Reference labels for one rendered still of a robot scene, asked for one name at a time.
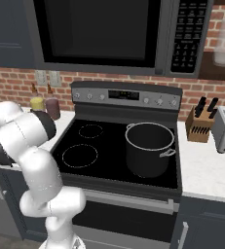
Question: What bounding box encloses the silver oven door handle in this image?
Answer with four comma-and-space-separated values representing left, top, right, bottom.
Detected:
84, 189, 180, 216

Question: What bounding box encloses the yellow condiment bottle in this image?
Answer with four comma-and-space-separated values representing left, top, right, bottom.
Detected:
29, 83, 45, 112

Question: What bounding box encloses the dark wooden shelf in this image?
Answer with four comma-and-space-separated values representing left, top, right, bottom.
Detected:
198, 50, 225, 82

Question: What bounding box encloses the translucent white jar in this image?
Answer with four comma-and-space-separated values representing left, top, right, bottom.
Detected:
212, 18, 225, 68

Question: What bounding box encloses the dark cooking pot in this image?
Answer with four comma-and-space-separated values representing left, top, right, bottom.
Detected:
125, 122, 177, 179

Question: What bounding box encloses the wooden knife block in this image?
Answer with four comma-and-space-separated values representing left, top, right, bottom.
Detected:
185, 96, 219, 144

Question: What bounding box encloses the dark blue cupboard door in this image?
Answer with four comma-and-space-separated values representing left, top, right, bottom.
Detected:
0, 166, 49, 242
169, 196, 225, 249

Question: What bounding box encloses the dark blue wall cupboard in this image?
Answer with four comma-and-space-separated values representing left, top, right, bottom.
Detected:
0, 0, 36, 70

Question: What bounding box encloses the white wall outlet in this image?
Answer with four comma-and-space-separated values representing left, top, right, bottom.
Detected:
35, 69, 48, 87
49, 70, 61, 88

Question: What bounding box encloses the black microwave oven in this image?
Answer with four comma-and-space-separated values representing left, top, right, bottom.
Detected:
22, 0, 214, 79

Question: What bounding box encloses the black stove with hob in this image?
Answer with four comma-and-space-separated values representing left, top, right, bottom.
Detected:
50, 81, 184, 249

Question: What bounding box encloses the dark red condiment bottle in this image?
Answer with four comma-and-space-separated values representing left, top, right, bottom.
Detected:
45, 84, 61, 121

